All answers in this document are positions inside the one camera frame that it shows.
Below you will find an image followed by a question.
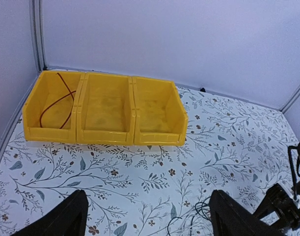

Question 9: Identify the left aluminium post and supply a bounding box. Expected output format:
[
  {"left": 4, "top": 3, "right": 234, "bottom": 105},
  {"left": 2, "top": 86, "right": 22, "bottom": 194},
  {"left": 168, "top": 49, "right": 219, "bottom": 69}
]
[{"left": 28, "top": 0, "right": 48, "bottom": 72}]

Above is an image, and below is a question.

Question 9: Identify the yellow bin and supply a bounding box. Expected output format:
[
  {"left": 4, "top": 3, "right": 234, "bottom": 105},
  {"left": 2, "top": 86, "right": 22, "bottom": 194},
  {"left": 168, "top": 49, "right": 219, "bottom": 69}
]
[
  {"left": 132, "top": 76, "right": 188, "bottom": 146},
  {"left": 23, "top": 70, "right": 85, "bottom": 144},
  {"left": 76, "top": 73, "right": 136, "bottom": 146}
]

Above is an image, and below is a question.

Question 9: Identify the black cable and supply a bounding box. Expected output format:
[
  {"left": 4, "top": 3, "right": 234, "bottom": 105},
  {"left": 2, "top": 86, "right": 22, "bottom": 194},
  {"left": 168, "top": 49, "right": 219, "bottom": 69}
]
[{"left": 166, "top": 202, "right": 214, "bottom": 236}]

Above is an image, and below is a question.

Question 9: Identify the right aluminium post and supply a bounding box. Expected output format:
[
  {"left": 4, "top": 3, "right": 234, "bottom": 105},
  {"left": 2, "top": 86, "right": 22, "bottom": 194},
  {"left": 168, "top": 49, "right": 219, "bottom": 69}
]
[{"left": 280, "top": 85, "right": 300, "bottom": 113}]

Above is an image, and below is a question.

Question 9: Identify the middle yellow bin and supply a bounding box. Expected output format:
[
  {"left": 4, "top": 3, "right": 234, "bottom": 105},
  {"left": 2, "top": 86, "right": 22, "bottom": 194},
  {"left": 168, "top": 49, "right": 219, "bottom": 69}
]
[{"left": 76, "top": 73, "right": 136, "bottom": 146}]

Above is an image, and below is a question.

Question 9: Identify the left yellow bin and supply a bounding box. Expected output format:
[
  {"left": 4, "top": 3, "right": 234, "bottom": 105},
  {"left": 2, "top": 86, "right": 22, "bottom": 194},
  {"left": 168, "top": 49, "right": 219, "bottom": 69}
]
[{"left": 23, "top": 70, "right": 85, "bottom": 144}]

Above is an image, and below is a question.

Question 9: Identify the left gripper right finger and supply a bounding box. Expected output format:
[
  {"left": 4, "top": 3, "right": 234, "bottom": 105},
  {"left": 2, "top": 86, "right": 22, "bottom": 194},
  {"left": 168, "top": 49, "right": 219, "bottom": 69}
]
[{"left": 210, "top": 190, "right": 283, "bottom": 236}]

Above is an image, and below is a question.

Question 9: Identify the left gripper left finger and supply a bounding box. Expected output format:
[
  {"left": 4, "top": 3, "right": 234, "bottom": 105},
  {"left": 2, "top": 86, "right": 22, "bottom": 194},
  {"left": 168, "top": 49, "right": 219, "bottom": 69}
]
[{"left": 14, "top": 190, "right": 88, "bottom": 236}]

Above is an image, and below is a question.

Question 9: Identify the aluminium post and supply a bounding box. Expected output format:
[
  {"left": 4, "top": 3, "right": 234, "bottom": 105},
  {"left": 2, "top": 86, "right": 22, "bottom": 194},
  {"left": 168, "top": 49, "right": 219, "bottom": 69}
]
[
  {"left": 28, "top": 0, "right": 48, "bottom": 72},
  {"left": 280, "top": 85, "right": 300, "bottom": 113}
]

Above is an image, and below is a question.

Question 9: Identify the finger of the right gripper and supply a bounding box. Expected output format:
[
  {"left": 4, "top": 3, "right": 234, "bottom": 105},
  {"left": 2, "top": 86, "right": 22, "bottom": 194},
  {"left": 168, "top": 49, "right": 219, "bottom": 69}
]
[{"left": 253, "top": 183, "right": 300, "bottom": 230}]

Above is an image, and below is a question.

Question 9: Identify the right yellow bin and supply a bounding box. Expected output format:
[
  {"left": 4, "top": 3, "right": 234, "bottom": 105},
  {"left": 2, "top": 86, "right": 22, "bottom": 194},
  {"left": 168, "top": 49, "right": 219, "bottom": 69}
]
[{"left": 132, "top": 76, "right": 188, "bottom": 146}]

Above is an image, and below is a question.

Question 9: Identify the floral tablecloth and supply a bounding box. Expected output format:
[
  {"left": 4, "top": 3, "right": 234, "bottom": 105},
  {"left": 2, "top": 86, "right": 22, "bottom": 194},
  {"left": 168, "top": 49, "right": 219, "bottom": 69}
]
[{"left": 0, "top": 88, "right": 298, "bottom": 236}]

